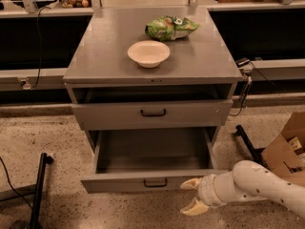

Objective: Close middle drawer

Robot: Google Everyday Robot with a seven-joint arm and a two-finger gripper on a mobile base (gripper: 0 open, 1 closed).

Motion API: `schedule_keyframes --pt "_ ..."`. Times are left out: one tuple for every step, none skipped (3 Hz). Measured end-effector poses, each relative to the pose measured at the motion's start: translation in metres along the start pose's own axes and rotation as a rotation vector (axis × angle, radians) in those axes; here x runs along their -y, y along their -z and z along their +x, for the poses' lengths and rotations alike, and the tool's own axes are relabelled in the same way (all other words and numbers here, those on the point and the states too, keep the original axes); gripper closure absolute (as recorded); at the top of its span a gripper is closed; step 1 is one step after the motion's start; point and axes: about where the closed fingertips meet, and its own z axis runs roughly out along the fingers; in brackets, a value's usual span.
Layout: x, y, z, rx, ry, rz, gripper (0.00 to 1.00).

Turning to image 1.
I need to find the white bowl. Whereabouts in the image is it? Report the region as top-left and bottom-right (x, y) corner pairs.
(128, 40), (170, 68)

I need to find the power adapter with cable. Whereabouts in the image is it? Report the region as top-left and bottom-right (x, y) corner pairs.
(230, 57), (275, 117)

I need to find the black cable left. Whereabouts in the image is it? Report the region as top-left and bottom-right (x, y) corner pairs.
(0, 156), (34, 211)

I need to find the grey metal drawer cabinet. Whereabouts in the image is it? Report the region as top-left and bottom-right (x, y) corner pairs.
(64, 7), (241, 145)

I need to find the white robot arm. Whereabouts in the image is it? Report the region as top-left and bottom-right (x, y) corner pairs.
(180, 160), (305, 218)

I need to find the black stand leg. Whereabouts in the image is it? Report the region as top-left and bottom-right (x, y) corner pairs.
(236, 125), (265, 166)
(30, 153), (53, 229)

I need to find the black hanging power cable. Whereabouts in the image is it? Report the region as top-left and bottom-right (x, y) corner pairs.
(31, 5), (52, 90)

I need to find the grey drawer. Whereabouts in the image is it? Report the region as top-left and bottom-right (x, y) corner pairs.
(81, 128), (224, 193)
(72, 91), (233, 131)

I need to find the green chip bag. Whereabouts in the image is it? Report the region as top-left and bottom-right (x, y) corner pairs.
(145, 15), (200, 42)

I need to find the grey top drawer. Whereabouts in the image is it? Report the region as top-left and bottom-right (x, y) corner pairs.
(72, 91), (233, 131)

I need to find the black stand leg left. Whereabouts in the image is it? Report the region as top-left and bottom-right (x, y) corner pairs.
(30, 153), (53, 229)

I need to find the cardboard box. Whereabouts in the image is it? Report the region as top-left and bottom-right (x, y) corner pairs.
(262, 112), (305, 186)

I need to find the black stand leg right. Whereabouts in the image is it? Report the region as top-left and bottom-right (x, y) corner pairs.
(236, 125), (265, 166)

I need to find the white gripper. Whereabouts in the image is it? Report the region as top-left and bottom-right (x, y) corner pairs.
(180, 175), (225, 217)

